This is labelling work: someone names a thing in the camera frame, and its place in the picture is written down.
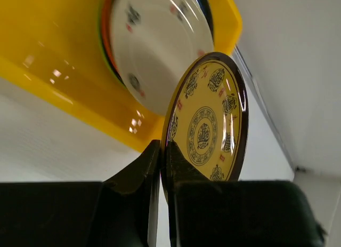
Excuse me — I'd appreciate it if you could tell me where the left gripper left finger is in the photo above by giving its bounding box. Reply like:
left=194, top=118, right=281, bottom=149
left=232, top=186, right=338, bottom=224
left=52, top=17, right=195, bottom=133
left=1, top=140, right=160, bottom=246

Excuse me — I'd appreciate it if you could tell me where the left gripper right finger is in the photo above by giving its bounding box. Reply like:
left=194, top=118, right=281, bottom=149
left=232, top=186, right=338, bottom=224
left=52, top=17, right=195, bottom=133
left=166, top=142, right=326, bottom=246

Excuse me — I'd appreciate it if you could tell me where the yellow brown plate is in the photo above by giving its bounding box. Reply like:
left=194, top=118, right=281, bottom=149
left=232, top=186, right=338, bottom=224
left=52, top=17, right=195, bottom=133
left=160, top=52, right=249, bottom=197

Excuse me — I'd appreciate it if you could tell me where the cream floral plate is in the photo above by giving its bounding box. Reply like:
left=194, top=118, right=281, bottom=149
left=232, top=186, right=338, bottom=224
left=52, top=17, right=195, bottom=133
left=109, top=0, right=214, bottom=116

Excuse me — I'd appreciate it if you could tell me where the green plate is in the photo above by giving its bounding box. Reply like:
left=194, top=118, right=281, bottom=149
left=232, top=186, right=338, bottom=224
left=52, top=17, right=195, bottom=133
left=98, top=0, right=125, bottom=87

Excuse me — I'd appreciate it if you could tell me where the orange plate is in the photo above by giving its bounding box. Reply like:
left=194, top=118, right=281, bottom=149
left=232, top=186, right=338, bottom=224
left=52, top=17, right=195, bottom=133
left=100, top=0, right=123, bottom=83

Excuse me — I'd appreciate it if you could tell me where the blue patterned plate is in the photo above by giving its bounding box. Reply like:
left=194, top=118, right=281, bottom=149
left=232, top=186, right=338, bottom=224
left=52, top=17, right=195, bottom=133
left=196, top=0, right=214, bottom=39

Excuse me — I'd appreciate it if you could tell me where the yellow plastic bin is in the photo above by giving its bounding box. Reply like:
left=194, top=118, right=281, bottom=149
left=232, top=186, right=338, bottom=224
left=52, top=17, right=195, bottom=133
left=0, top=0, right=243, bottom=153

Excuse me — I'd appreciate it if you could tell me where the aluminium rail right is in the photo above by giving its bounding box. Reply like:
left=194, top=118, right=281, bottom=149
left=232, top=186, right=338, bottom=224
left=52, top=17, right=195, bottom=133
left=232, top=45, right=307, bottom=173

